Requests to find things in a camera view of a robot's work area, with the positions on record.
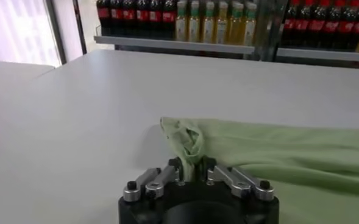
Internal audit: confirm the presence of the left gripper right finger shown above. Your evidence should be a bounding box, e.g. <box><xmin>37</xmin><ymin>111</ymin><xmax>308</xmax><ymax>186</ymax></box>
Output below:
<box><xmin>201</xmin><ymin>156</ymin><xmax>275</xmax><ymax>203</ymax></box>

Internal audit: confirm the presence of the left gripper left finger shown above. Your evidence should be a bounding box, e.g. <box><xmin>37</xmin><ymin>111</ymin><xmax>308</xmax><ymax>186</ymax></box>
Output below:
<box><xmin>123</xmin><ymin>156</ymin><xmax>185</xmax><ymax>202</ymax></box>

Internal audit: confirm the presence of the light green polo shirt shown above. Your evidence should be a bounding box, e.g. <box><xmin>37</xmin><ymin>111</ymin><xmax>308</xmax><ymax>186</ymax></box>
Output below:
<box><xmin>160</xmin><ymin>116</ymin><xmax>359</xmax><ymax>224</ymax></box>

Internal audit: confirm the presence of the black window frame post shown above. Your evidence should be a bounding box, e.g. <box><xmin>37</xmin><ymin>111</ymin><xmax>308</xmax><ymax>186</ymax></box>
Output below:
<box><xmin>72</xmin><ymin>0</ymin><xmax>88</xmax><ymax>55</ymax></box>

